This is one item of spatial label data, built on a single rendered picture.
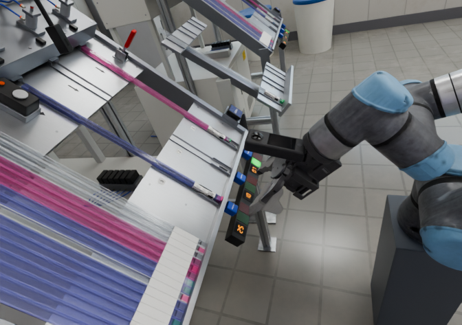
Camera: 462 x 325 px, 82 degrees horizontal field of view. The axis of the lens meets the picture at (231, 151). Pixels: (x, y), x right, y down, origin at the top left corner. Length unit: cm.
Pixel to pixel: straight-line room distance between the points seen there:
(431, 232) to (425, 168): 14
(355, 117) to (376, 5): 372
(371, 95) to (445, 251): 32
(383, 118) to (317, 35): 309
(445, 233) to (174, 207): 51
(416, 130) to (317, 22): 304
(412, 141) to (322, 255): 100
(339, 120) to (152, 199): 41
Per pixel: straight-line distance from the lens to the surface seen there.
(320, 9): 344
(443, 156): 52
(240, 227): 70
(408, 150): 49
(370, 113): 45
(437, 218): 62
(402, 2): 419
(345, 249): 144
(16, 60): 72
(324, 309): 130
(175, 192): 65
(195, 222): 63
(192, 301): 56
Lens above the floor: 121
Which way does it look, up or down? 36 degrees down
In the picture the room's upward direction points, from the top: 16 degrees counter-clockwise
